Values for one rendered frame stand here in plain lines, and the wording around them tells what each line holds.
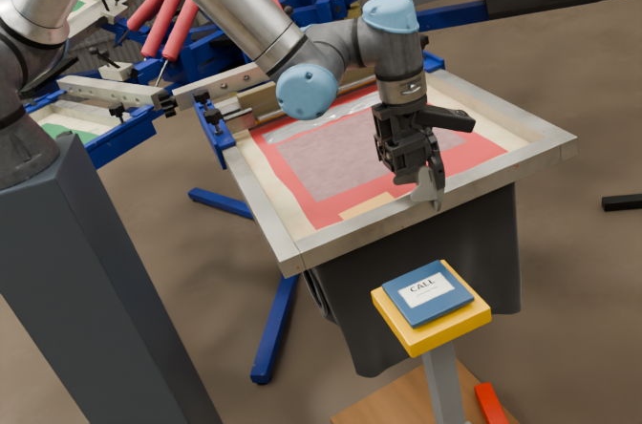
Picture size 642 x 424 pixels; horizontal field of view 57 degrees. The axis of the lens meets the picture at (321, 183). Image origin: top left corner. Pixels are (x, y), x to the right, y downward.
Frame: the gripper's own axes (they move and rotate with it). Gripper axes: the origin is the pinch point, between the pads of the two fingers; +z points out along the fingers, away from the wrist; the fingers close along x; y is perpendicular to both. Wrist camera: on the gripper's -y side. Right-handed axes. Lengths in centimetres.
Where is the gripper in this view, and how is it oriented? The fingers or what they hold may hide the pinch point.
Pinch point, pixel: (432, 196)
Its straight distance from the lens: 104.7
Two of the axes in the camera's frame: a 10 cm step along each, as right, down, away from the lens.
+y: -9.1, 3.6, -1.8
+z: 2.3, 8.3, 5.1
